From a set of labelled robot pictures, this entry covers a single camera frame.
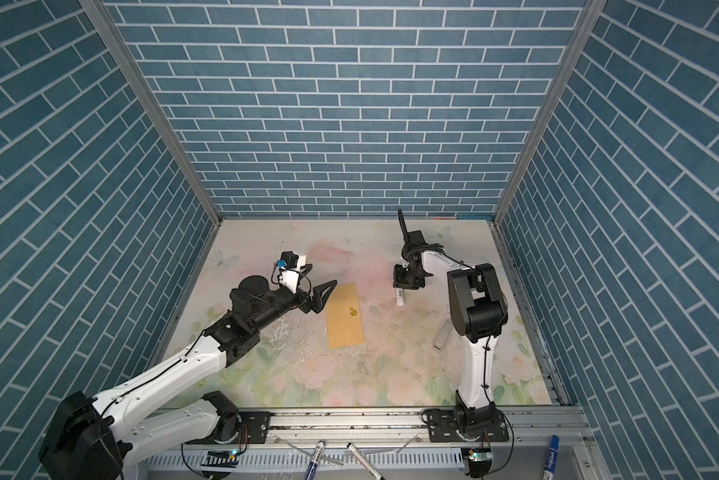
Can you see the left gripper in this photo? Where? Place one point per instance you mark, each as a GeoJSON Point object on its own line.
{"type": "Point", "coordinates": [315, 304]}

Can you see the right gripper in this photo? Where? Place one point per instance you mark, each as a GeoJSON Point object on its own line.
{"type": "Point", "coordinates": [399, 282]}

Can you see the white glue stick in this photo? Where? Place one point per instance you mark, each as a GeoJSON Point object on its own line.
{"type": "Point", "coordinates": [400, 297]}

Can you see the yellow envelope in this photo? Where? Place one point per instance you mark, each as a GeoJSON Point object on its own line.
{"type": "Point", "coordinates": [343, 317]}

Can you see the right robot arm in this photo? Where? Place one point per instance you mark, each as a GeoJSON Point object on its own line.
{"type": "Point", "coordinates": [478, 310]}

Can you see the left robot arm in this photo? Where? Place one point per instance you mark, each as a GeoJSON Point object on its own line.
{"type": "Point", "coordinates": [102, 436]}

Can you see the blue marker pen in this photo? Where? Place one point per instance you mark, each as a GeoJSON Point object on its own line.
{"type": "Point", "coordinates": [314, 461]}

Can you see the black white marker pen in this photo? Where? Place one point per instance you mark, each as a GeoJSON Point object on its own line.
{"type": "Point", "coordinates": [361, 459]}

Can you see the blue marker right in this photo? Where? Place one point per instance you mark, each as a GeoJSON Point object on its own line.
{"type": "Point", "coordinates": [551, 460]}

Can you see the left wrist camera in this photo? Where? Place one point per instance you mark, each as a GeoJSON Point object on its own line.
{"type": "Point", "coordinates": [287, 270]}

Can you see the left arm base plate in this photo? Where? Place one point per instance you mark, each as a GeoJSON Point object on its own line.
{"type": "Point", "coordinates": [251, 427]}

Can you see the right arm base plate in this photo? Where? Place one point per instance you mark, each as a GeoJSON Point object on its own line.
{"type": "Point", "coordinates": [443, 427]}

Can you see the aluminium rail frame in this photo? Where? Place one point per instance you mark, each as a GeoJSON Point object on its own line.
{"type": "Point", "coordinates": [347, 427]}

